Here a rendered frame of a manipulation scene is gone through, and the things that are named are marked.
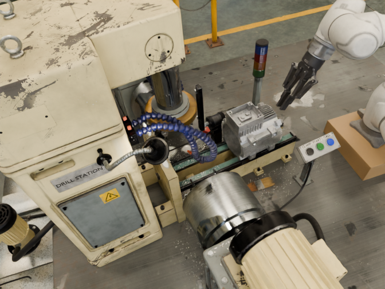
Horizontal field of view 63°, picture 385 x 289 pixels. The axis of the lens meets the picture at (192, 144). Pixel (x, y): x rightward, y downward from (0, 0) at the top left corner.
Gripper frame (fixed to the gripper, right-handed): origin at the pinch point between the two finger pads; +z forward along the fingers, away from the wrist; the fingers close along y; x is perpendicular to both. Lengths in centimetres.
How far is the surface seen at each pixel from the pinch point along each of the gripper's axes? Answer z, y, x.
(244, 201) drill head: 21.5, 29.0, -29.4
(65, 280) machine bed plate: 87, 10, -71
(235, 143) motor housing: 30.2, -7.6, -2.1
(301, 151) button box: 11.8, 16.9, 4.1
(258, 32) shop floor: 37, -204, 175
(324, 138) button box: 5.4, 16.2, 14.1
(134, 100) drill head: 33, -40, -40
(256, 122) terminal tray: 11.9, -0.8, -6.7
